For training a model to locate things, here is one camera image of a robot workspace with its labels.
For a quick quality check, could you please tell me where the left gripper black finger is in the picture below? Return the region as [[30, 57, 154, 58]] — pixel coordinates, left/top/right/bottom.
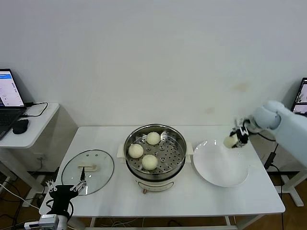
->
[[71, 165, 87, 192], [45, 180, 58, 194]]

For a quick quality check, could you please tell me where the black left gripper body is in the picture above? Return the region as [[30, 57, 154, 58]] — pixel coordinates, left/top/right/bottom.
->
[[49, 184, 79, 214]]

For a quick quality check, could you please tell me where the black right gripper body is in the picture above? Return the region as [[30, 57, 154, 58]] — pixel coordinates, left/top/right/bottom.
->
[[236, 128, 250, 147]]

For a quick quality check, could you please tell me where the white steamed baozi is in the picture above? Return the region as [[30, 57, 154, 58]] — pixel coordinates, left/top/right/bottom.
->
[[223, 136, 238, 149], [141, 154, 159, 171], [128, 144, 144, 159], [146, 131, 161, 146]]

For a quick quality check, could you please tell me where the glass pot lid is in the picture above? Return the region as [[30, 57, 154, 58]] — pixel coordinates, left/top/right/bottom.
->
[[61, 149, 115, 196]]

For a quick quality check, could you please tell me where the stainless steel steamer basket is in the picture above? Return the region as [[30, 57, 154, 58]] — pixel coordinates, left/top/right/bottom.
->
[[124, 124, 188, 180]]

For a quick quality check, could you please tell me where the white round plate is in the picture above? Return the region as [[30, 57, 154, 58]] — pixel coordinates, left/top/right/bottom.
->
[[193, 140, 250, 188]]

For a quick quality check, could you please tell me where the white side table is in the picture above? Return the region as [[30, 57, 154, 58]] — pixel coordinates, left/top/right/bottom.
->
[[267, 165, 307, 208], [0, 102, 60, 208]]

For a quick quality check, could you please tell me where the black computer mouse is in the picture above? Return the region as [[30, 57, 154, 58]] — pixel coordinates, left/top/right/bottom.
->
[[12, 118, 29, 135]]

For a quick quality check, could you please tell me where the black laptop dark screen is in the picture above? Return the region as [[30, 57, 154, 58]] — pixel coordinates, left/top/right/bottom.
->
[[291, 77, 307, 115]]

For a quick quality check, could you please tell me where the black laptop white-blue screen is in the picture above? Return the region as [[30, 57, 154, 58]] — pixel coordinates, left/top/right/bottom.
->
[[0, 68, 27, 141]]

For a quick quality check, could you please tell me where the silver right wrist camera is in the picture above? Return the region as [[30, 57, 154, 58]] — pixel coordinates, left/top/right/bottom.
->
[[234, 117, 250, 134]]

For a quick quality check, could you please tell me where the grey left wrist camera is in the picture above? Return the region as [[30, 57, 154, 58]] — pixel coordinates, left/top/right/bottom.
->
[[24, 214, 60, 230]]

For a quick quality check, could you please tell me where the black power adapter cable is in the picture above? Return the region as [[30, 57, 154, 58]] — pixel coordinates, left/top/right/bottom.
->
[[263, 143, 286, 230]]

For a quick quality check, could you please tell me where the white floor cable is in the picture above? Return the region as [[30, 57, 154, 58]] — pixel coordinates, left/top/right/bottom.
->
[[0, 183, 41, 211]]

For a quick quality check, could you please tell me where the black laptop charger cable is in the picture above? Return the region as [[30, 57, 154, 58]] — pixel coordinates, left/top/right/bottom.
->
[[20, 102, 48, 118]]

